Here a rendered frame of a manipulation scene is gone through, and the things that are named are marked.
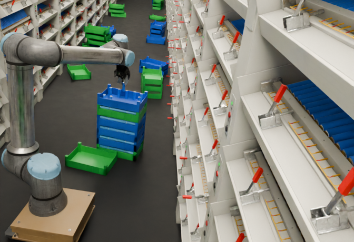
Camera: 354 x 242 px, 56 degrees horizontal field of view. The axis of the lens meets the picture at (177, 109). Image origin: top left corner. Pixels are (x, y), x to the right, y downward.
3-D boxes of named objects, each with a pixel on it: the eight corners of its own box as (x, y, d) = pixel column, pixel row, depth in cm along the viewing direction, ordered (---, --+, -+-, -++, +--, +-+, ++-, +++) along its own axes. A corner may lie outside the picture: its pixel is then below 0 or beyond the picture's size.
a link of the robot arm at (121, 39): (108, 36, 203) (119, 30, 210) (109, 54, 211) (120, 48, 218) (120, 41, 199) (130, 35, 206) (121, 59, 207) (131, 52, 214)
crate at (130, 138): (96, 134, 240) (96, 124, 236) (107, 121, 258) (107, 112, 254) (136, 142, 236) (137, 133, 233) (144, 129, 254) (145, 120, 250)
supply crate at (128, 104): (97, 104, 229) (97, 93, 226) (108, 93, 247) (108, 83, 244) (138, 112, 226) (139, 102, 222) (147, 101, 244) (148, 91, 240)
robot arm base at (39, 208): (20, 212, 168) (18, 197, 163) (41, 188, 184) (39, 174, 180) (56, 220, 165) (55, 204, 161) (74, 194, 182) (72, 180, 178)
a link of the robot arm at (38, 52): (36, 42, 137) (138, 49, 194) (18, 36, 143) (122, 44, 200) (33, 70, 140) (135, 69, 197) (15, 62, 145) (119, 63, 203)
